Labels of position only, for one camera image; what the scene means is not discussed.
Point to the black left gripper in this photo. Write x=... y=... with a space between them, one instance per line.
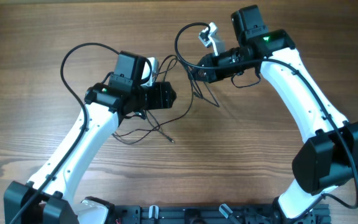
x=161 y=99

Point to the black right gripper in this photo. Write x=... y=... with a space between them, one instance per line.
x=213 y=73

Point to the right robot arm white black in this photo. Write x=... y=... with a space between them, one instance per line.
x=329 y=156

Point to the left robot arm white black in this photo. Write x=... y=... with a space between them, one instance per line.
x=47 y=197

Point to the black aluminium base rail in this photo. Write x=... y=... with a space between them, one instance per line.
x=197 y=214

